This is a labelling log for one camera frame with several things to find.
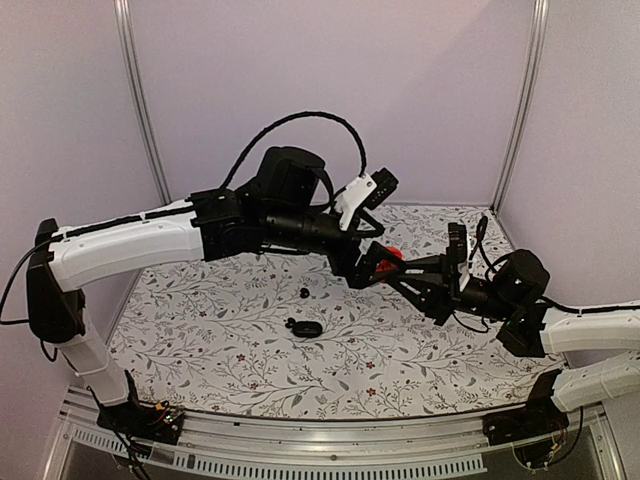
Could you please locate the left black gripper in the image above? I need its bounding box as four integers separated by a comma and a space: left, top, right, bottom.
265, 205, 410, 288

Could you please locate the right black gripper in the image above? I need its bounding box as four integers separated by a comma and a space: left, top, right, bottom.
386, 254, 515, 327

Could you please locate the red earbud charging case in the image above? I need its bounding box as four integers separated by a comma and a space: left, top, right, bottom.
375, 244, 404, 274

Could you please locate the black earbud charging case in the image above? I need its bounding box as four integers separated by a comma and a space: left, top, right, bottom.
291, 321, 323, 338

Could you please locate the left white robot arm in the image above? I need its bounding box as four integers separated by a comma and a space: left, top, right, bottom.
26, 147, 398, 434

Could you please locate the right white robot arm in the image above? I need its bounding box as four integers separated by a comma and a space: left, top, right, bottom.
385, 250, 639, 436

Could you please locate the floral patterned table mat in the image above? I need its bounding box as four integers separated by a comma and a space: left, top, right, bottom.
97, 202, 566, 420

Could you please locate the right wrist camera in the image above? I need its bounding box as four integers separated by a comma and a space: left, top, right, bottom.
447, 223, 470, 291

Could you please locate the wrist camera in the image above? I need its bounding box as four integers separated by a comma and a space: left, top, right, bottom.
333, 168, 399, 231
447, 223, 470, 291

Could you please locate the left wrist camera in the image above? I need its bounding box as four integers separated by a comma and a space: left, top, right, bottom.
333, 168, 399, 231

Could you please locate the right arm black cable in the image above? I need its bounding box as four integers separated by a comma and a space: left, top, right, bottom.
449, 214, 506, 334

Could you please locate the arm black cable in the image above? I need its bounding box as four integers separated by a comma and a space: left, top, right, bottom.
219, 111, 370, 191
449, 214, 506, 334

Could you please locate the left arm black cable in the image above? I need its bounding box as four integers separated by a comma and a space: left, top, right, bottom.
219, 111, 370, 191

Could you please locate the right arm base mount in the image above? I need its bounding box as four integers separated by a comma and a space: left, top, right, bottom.
482, 369, 569, 446

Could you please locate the aluminium front rail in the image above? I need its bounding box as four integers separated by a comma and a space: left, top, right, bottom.
42, 390, 630, 479

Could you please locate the right aluminium frame post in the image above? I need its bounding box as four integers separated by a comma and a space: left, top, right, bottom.
491, 0, 549, 217

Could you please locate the aluminium frame post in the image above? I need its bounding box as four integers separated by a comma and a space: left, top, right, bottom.
491, 0, 549, 217
114, 0, 172, 204

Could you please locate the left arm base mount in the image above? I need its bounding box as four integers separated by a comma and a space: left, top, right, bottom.
97, 371, 184, 445

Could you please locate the left aluminium frame post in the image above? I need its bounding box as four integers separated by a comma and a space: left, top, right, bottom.
114, 0, 172, 204

